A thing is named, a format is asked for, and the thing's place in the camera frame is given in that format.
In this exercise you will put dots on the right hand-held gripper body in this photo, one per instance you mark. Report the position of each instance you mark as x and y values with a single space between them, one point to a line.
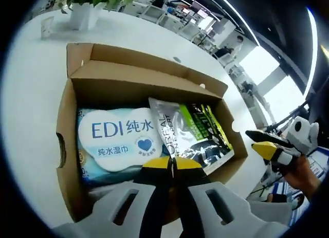
303 137

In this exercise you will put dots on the green and black sachet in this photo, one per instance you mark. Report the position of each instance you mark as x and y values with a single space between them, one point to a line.
205 135

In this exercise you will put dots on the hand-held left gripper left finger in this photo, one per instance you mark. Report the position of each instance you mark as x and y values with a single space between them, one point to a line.
115 204

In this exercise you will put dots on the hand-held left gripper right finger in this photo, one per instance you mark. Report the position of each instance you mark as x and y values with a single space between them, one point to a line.
221 204

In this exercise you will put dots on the person's right hand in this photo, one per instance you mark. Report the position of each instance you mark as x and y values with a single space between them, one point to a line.
306 176

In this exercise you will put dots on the silver sachet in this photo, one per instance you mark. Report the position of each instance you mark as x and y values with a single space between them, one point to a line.
162 114

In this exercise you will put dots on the blue wet wipes soft pack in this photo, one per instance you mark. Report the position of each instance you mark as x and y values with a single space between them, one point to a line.
115 140

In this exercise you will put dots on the green potted plant white pot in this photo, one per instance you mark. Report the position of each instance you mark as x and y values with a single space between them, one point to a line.
84 14

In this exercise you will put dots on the small clear glass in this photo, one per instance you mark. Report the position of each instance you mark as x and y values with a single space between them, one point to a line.
46 28

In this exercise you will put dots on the brown cardboard shoe box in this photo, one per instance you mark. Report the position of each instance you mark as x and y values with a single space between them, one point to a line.
115 78

